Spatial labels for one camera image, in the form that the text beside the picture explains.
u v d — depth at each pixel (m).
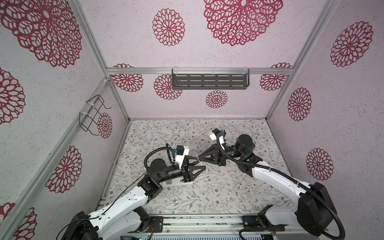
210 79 0.95
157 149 0.50
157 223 0.74
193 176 0.60
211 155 0.62
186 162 0.61
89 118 0.75
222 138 0.61
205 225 0.75
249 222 0.73
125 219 0.57
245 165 0.59
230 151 0.61
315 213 0.41
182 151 0.57
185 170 0.58
